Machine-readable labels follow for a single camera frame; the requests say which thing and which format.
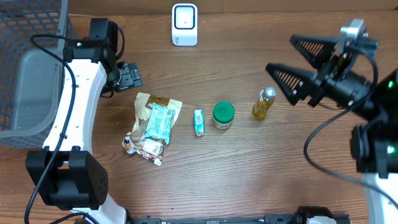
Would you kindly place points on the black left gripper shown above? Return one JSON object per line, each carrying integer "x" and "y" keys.
{"x": 132, "y": 76}

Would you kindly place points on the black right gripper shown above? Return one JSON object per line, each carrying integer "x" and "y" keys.
{"x": 322, "y": 80}

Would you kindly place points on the yellow dish soap bottle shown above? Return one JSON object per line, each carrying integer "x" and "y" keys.
{"x": 264, "y": 102}

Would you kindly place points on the teal snack packet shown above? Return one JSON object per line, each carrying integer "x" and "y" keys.
{"x": 160, "y": 123}

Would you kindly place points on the brown snack wrapper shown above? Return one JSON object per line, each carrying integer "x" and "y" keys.
{"x": 135, "y": 141}

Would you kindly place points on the teal tissue pack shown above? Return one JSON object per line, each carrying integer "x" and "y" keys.
{"x": 199, "y": 123}

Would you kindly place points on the green lid jar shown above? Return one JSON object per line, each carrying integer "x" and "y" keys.
{"x": 223, "y": 115}

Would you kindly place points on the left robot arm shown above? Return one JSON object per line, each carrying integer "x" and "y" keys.
{"x": 65, "y": 173}

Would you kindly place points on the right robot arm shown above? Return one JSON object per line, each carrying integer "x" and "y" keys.
{"x": 345, "y": 71}

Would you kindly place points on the white barcode scanner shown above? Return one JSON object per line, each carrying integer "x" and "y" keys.
{"x": 184, "y": 25}

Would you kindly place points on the grey plastic mesh basket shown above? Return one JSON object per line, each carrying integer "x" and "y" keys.
{"x": 31, "y": 80}

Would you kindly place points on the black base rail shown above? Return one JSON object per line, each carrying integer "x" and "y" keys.
{"x": 303, "y": 215}

